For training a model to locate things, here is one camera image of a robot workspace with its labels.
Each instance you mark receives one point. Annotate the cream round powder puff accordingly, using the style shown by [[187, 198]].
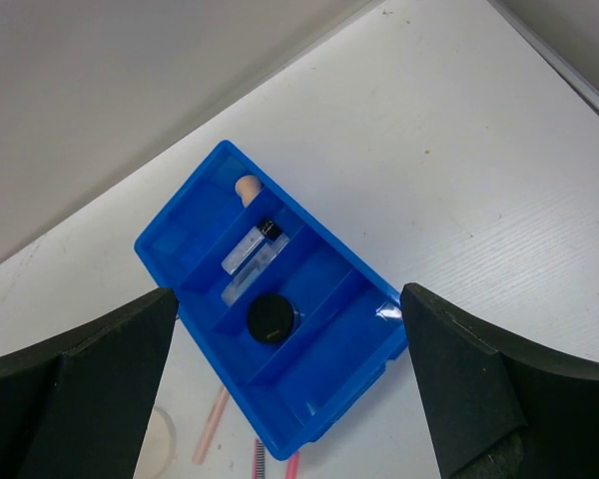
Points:
[[159, 445]]

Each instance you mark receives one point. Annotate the grey handle makeup brush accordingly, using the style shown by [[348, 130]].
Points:
[[259, 461]]

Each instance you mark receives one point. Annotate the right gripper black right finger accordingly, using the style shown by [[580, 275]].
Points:
[[499, 405]]

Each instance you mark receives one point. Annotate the blue compartment tray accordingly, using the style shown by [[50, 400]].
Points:
[[296, 326]]

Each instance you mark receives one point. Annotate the beige makeup sponge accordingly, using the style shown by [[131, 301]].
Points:
[[247, 188]]

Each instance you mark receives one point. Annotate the pink lip pencil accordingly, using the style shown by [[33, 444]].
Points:
[[211, 426]]

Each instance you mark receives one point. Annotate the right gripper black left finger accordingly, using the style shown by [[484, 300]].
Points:
[[77, 405]]

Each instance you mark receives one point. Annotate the pink handle makeup brush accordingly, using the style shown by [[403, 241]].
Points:
[[293, 466]]

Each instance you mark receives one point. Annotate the clear plastic bottle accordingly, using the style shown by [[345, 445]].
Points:
[[252, 267]]

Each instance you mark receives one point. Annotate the black round compact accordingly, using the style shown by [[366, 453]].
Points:
[[271, 318]]

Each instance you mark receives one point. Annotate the clear vial black cap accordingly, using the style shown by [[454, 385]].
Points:
[[266, 229]]

